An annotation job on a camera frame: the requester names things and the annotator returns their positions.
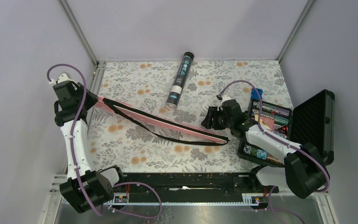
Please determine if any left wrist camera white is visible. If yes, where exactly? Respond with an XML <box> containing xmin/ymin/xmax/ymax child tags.
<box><xmin>49</xmin><ymin>72</ymin><xmax>73</xmax><ymax>86</ymax></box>

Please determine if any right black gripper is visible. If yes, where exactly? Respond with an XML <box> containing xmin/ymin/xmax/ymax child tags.
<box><xmin>200</xmin><ymin>106</ymin><xmax>234</xmax><ymax>130</ymax></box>

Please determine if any black poker chip case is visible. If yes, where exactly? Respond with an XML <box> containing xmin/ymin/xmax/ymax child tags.
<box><xmin>237</xmin><ymin>89</ymin><xmax>336</xmax><ymax>171</ymax></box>

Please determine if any pink racket bag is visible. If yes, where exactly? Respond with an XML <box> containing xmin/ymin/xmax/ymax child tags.
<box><xmin>94</xmin><ymin>96</ymin><xmax>229</xmax><ymax>146</ymax></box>

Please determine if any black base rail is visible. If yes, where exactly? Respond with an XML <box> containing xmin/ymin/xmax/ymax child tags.
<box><xmin>119</xmin><ymin>173</ymin><xmax>279</xmax><ymax>203</ymax></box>

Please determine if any blue toy car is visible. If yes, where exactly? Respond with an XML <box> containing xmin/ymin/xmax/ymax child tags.
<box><xmin>251</xmin><ymin>88</ymin><xmax>263</xmax><ymax>100</ymax></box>

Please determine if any black shuttlecock tube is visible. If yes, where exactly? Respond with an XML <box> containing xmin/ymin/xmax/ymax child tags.
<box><xmin>165</xmin><ymin>52</ymin><xmax>194</xmax><ymax>110</ymax></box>

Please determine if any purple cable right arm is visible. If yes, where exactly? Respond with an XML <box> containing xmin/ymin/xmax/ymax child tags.
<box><xmin>216</xmin><ymin>79</ymin><xmax>331</xmax><ymax>224</ymax></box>

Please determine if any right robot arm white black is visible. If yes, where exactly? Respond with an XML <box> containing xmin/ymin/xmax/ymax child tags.
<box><xmin>201</xmin><ymin>99</ymin><xmax>330</xmax><ymax>199</ymax></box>

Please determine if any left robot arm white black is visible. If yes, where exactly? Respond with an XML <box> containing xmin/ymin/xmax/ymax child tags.
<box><xmin>53</xmin><ymin>80</ymin><xmax>126</xmax><ymax>213</ymax></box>

